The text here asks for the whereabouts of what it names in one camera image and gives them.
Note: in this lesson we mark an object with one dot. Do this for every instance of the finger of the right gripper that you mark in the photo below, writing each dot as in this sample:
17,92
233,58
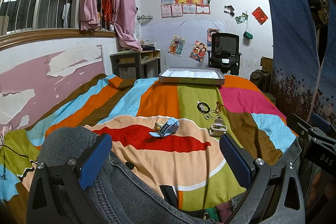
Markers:
320,123
300,127

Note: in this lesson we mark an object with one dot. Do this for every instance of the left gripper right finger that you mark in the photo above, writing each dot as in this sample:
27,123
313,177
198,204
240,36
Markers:
273,193

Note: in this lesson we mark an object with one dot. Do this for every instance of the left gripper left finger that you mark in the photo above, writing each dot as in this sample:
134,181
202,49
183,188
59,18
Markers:
75,175

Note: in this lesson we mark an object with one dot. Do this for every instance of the blue dotted curtain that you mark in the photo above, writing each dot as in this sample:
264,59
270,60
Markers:
303,77

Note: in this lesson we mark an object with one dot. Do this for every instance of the person's jeans leg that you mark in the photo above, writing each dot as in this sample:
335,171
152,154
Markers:
117,193

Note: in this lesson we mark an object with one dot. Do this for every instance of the green small hanging purse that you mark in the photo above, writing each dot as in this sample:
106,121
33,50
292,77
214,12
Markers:
248,33

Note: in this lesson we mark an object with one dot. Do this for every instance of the black office chair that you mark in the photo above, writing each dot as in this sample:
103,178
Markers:
224,53

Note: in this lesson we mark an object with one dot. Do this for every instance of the red paper square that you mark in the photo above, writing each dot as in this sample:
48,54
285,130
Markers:
260,15

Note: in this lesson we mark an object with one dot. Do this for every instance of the colourful striped bedspread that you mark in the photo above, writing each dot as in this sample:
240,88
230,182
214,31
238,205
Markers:
187,168

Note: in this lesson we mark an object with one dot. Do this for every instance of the grey shallow tray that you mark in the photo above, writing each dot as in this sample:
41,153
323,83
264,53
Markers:
200,76

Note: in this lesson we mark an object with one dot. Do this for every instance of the cartoon family poster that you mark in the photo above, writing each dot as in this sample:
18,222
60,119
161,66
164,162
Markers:
198,52

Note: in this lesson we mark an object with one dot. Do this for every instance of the cartoon poster left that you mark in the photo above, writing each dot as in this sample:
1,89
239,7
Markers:
176,46

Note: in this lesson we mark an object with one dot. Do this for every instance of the wooden desk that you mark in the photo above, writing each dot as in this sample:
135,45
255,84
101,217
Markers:
136,64

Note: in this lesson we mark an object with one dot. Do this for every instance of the certificates on wall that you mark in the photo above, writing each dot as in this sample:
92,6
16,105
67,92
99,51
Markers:
178,8

